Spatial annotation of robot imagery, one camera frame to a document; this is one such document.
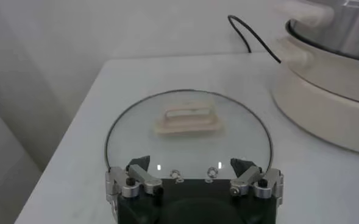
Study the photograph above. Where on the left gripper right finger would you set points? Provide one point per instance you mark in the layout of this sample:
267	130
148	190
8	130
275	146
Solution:
247	179

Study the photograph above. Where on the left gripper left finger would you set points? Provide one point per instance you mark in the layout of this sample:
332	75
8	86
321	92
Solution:
142	179

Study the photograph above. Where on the round glass pot lid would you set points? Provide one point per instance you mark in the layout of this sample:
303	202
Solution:
191	149

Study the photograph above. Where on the perforated steel steamer basket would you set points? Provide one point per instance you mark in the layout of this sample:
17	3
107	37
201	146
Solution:
337	30

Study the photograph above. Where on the cream electric cooking pot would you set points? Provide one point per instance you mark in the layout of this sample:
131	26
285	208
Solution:
319	103

